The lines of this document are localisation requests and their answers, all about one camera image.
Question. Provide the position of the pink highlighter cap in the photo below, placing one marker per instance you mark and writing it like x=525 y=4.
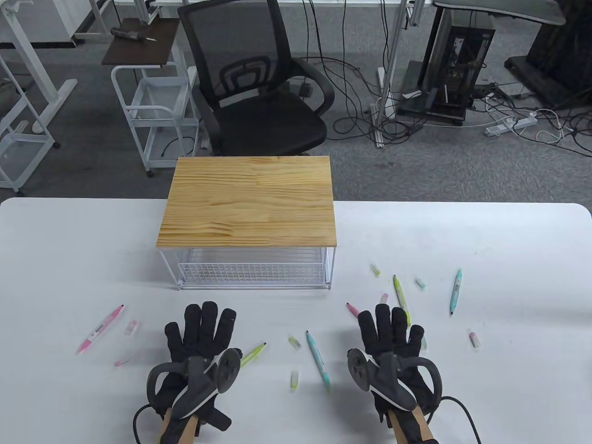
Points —
x=384 y=298
x=131 y=327
x=474 y=339
x=123 y=360

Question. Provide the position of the black tracking controller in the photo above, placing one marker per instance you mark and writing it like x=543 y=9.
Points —
x=199 y=384
x=393 y=384

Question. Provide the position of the white power strip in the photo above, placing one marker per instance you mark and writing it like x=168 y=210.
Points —
x=511 y=125

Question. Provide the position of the pink double-ended highlighter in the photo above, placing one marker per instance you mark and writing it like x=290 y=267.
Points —
x=99 y=329
x=353 y=309

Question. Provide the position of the dark brown side table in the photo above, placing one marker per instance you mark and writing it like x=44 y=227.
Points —
x=138 y=48

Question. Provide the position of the black power adapter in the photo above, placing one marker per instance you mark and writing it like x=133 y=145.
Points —
x=305 y=88

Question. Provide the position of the teal double-ended highlighter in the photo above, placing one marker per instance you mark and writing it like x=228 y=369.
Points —
x=456 y=291
x=318 y=360

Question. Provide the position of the white desk leg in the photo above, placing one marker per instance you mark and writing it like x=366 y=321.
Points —
x=55 y=99

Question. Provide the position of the person's left forearm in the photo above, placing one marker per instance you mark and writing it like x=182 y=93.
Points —
x=163 y=428

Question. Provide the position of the person's left hand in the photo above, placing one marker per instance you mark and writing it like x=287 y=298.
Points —
x=203 y=328

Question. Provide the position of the yellow-green double-ended highlighter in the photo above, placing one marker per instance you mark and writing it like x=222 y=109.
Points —
x=400 y=296
x=253 y=354

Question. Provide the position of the person's right forearm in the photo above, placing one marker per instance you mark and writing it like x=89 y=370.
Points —
x=418 y=423

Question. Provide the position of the black mesh office chair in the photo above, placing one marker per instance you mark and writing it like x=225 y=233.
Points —
x=263 y=122

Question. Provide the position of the black computer tower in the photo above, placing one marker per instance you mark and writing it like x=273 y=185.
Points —
x=462 y=60

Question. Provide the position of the person's right hand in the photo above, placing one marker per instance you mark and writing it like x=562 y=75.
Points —
x=388 y=333

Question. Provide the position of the grey standing desk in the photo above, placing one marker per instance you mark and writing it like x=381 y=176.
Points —
x=508 y=11

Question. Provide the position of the black machine base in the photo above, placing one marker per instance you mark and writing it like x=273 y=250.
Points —
x=559 y=60

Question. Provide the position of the yellow-green highlighter cap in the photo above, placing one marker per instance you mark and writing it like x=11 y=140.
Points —
x=294 y=379
x=375 y=269
x=294 y=342

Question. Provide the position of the aluminium profile post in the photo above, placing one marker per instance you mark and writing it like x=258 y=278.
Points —
x=388 y=92

